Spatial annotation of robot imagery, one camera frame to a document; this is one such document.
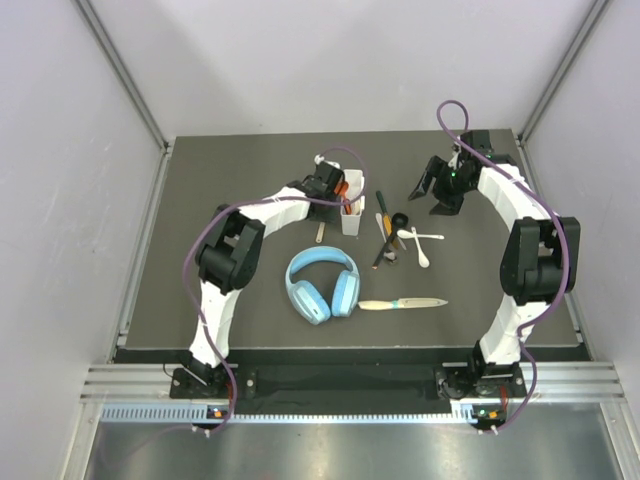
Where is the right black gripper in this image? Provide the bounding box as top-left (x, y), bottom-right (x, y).
top-left (408, 157), bottom-right (473, 216)

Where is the beige wooden spoon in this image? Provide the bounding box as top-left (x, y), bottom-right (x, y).
top-left (315, 222), bottom-right (326, 244)

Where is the orange plastic spoon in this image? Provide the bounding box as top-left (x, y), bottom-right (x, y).
top-left (334, 181), bottom-right (349, 198)

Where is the white compartment utensil container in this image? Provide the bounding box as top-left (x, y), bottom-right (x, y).
top-left (339, 169), bottom-right (365, 236)

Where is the black ladle spoon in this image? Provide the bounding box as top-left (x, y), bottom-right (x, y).
top-left (389, 212), bottom-right (409, 246)

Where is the white spoon horizontal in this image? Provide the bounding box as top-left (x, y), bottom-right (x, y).
top-left (397, 229), bottom-right (445, 240)

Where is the white spoon vertical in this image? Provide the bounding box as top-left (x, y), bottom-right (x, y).
top-left (411, 226), bottom-right (430, 268)

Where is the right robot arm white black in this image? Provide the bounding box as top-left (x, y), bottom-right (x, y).
top-left (409, 130), bottom-right (581, 400)

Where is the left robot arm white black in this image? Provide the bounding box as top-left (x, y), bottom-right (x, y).
top-left (182, 156), bottom-right (350, 397)

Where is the small silver spoon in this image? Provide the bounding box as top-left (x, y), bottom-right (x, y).
top-left (384, 251), bottom-right (398, 264)

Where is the blue over-ear headphones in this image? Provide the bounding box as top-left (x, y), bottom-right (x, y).
top-left (284, 246), bottom-right (361, 325)

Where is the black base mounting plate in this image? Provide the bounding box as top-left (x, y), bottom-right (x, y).
top-left (170, 362), bottom-right (524, 408)

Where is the knife with beige handle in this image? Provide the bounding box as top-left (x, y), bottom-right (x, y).
top-left (358, 298), bottom-right (448, 311)

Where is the aluminium frame rail front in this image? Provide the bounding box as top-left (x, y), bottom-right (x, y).
top-left (80, 362), bottom-right (624, 426)

